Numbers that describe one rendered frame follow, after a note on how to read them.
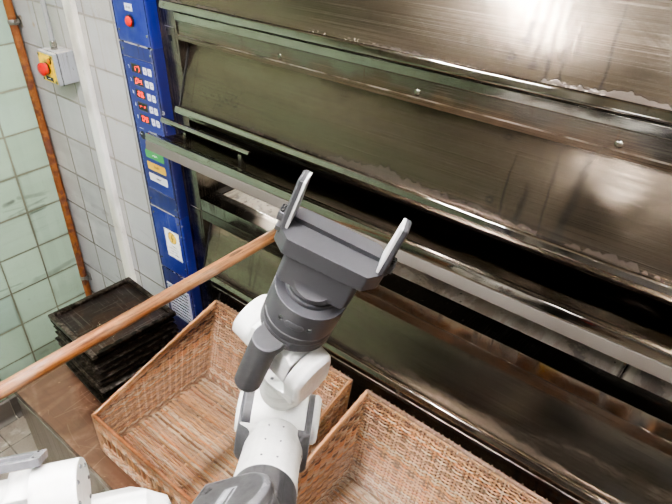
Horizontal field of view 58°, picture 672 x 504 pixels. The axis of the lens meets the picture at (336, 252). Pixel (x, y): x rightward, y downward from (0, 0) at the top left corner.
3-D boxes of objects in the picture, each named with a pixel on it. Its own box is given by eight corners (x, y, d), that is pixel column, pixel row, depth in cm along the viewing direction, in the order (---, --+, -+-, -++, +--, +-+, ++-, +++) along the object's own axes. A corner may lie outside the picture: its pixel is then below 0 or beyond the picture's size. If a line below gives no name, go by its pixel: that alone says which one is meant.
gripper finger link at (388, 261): (406, 213, 60) (382, 253, 65) (399, 233, 58) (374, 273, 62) (420, 220, 60) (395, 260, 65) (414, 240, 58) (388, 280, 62)
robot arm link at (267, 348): (352, 316, 73) (322, 365, 81) (291, 257, 76) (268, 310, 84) (288, 366, 66) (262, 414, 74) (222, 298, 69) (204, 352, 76)
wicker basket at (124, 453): (224, 360, 208) (216, 295, 193) (355, 446, 178) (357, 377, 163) (98, 451, 177) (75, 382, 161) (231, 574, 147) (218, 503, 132)
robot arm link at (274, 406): (319, 349, 88) (313, 384, 105) (248, 338, 88) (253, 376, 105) (309, 423, 83) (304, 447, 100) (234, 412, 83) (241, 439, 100)
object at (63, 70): (64, 75, 201) (56, 44, 196) (80, 81, 196) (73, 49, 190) (43, 80, 197) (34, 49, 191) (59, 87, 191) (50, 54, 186)
